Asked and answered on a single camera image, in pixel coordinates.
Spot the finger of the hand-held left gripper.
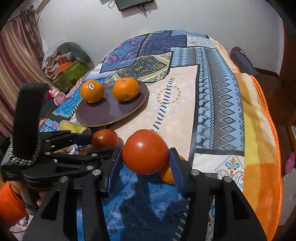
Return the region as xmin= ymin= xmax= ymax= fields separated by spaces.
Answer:
xmin=47 ymin=146 xmax=116 ymax=178
xmin=38 ymin=130 xmax=94 ymax=153

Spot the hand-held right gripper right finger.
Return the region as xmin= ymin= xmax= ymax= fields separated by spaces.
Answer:
xmin=169 ymin=147 xmax=274 ymax=241

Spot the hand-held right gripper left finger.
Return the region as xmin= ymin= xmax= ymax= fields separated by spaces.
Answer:
xmin=22 ymin=146 xmax=123 ymax=241

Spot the small red tomato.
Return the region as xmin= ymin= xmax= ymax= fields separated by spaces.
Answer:
xmin=91 ymin=129 xmax=120 ymax=151

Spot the large red tomato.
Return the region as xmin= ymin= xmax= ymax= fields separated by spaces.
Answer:
xmin=122 ymin=129 xmax=170 ymax=176

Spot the brown round plate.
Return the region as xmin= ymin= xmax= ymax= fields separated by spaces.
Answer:
xmin=75 ymin=80 xmax=149 ymax=127

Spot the person's left forearm orange sleeve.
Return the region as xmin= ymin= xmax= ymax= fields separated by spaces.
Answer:
xmin=0 ymin=182 xmax=28 ymax=229

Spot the person's left hand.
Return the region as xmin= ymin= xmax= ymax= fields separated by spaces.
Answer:
xmin=36 ymin=191 xmax=48 ymax=207

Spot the yellow-green mango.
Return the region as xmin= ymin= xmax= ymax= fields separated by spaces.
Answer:
xmin=59 ymin=120 xmax=92 ymax=135

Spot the pink toy figure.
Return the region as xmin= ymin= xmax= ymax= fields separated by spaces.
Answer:
xmin=48 ymin=87 xmax=66 ymax=106

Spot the orange with sticker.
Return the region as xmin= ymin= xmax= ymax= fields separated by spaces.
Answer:
xmin=80 ymin=80 xmax=104 ymax=104

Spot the green bag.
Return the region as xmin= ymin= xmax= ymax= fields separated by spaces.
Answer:
xmin=52 ymin=61 xmax=90 ymax=93

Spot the printed plastic bag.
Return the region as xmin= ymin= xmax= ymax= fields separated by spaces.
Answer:
xmin=42 ymin=45 xmax=62 ymax=77

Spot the striped pink curtain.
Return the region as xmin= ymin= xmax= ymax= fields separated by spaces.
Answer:
xmin=0 ymin=5 xmax=53 ymax=137

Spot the orange box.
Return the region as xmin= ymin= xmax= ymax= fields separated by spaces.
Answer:
xmin=57 ymin=57 xmax=72 ymax=67

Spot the plain orange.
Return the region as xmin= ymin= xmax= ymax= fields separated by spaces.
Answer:
xmin=112 ymin=77 xmax=140 ymax=102

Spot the blue patchwork blanket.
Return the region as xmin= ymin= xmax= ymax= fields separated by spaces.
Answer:
xmin=38 ymin=30 xmax=245 ymax=241

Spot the grey pillow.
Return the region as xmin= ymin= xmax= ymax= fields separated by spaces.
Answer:
xmin=57 ymin=42 xmax=93 ymax=64

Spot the orange and yellow fleece blanket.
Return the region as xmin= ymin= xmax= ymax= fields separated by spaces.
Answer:
xmin=209 ymin=37 xmax=284 ymax=241

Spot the pink slipper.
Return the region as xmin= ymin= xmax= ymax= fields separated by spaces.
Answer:
xmin=285 ymin=153 xmax=296 ymax=174

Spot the dark purple bag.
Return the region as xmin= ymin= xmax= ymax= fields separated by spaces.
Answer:
xmin=230 ymin=46 xmax=259 ymax=77

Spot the wooden door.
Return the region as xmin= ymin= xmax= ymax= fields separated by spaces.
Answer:
xmin=282 ymin=21 xmax=296 ymax=126

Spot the black wall-mounted device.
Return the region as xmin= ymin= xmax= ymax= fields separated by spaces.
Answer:
xmin=116 ymin=0 xmax=154 ymax=11

